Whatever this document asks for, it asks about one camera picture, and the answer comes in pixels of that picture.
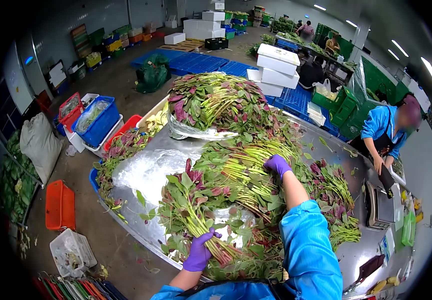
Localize person's right hand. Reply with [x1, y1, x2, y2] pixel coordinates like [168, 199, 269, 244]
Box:
[264, 154, 293, 181]

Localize person's left hand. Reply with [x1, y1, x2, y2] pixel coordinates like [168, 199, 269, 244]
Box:
[183, 227, 223, 272]

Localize person's left fingers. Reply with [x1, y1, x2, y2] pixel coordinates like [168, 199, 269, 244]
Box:
[198, 227, 223, 247]

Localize bunch of amaranth stems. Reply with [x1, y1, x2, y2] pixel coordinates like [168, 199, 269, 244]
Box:
[158, 170, 241, 265]

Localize large pile of amaranth greens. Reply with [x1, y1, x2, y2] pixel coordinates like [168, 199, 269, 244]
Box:
[186, 112, 314, 280]

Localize small pile of trimmed amaranth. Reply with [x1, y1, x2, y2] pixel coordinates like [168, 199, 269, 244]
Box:
[308, 158, 363, 253]

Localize heap of amaranth in plastic-lined basket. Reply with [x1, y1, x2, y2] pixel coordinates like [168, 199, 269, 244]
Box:
[167, 72, 276, 140]

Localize white plastic bag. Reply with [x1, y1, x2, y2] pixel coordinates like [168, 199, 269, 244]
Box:
[313, 78, 333, 101]

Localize green plastic crates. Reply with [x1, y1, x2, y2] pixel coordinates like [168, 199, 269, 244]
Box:
[311, 86, 360, 129]

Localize clear plastic sheet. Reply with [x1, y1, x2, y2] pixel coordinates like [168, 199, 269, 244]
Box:
[111, 148, 201, 201]

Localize stack of white foam boxes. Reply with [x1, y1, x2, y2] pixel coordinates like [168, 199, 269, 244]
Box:
[246, 43, 301, 98]

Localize person's body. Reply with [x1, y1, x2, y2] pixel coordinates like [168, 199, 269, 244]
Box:
[150, 210, 344, 300]

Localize black flat scoop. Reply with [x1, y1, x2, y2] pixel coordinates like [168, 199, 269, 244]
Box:
[379, 164, 396, 199]

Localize strip of loose amaranth leaves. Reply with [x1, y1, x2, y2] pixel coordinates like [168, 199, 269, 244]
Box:
[93, 127, 154, 224]

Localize digital weighing scale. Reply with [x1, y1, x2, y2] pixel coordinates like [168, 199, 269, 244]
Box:
[364, 181, 397, 230]

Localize long table with greens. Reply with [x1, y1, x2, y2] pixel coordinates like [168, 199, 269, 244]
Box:
[271, 31, 356, 77]

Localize row of blue pallets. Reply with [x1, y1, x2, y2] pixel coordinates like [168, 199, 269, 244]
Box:
[131, 48, 351, 142]

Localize beige crate of yellow leaves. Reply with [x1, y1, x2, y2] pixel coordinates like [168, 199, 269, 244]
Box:
[136, 95, 170, 136]

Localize black plastic crate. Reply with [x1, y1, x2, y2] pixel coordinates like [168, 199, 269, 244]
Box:
[204, 37, 229, 52]

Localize white slotted basket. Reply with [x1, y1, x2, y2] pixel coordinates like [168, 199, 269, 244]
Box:
[49, 228, 98, 278]

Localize stack of folded coloured crates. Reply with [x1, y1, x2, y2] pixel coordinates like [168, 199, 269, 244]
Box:
[31, 275, 128, 300]

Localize dark red cleaver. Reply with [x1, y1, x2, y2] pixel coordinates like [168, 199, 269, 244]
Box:
[344, 254, 386, 294]

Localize wooden pallet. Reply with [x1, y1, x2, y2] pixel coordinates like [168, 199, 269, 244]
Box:
[158, 38, 205, 53]

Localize green net bag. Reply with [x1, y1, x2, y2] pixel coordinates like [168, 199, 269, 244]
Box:
[135, 53, 172, 95]

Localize tall stack of foam boxes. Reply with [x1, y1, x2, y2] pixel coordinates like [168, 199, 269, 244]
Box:
[183, 10, 227, 41]

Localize orange plastic crate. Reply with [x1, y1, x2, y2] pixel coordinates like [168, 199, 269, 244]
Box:
[45, 180, 77, 232]

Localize single white foam box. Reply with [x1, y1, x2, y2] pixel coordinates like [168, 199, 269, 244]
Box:
[164, 32, 186, 46]

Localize blue plastic crate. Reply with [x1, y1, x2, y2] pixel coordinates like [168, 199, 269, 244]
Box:
[71, 96, 121, 148]

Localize ceiling light strip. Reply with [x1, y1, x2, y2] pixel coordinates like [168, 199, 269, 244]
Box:
[391, 39, 410, 58]
[421, 56, 432, 87]

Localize red crate with plastic liner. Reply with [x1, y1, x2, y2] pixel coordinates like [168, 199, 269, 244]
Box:
[58, 92, 85, 133]

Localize grey sack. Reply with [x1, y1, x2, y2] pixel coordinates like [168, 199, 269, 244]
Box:
[19, 112, 64, 185]

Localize row of coloured crates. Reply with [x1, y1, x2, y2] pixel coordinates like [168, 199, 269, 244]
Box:
[69, 22, 166, 74]

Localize pile of green leafy vegetables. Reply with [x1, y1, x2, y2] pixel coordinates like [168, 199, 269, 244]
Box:
[0, 129, 41, 226]

